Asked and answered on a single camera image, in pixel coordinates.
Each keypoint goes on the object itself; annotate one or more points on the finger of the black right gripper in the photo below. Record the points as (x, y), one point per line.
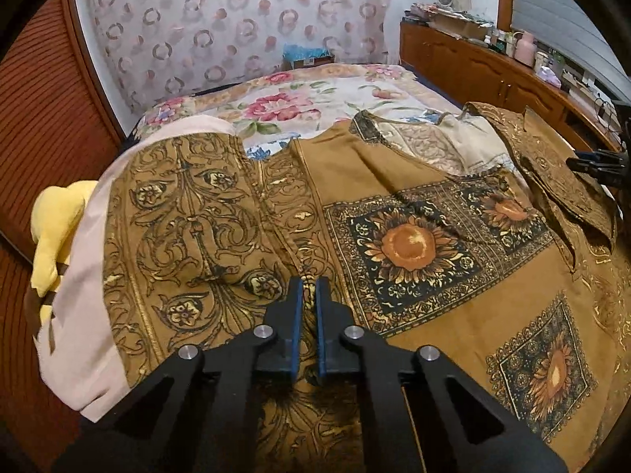
(608, 168)

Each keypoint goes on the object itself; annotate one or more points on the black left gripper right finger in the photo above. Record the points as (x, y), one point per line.
(419, 411)

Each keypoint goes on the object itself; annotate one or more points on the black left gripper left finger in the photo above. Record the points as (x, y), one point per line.
(199, 410)

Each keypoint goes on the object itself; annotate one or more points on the brown gold patterned shirt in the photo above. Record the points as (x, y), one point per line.
(522, 277)

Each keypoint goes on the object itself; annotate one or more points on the lavender cloth bundle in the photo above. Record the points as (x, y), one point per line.
(548, 76)

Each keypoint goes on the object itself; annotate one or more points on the beige pink cloth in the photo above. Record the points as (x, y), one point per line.
(78, 360)

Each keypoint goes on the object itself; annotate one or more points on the pink bottle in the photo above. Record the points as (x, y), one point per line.
(525, 48)

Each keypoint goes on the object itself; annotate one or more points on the wooden sideboard cabinet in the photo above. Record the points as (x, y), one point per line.
(465, 72)

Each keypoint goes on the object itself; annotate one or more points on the window blind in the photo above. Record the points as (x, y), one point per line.
(562, 25)

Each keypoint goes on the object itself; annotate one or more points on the cardboard box on sideboard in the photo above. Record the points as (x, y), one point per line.
(456, 25)

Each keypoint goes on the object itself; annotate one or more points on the yellow plush toy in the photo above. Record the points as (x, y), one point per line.
(55, 216)

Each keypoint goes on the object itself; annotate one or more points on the pink floral bed blanket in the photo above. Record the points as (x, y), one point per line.
(304, 102)

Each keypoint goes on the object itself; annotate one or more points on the blue item on box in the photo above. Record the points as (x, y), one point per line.
(299, 57)

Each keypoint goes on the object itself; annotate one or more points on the patterned pink curtain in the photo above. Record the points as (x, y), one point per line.
(153, 50)

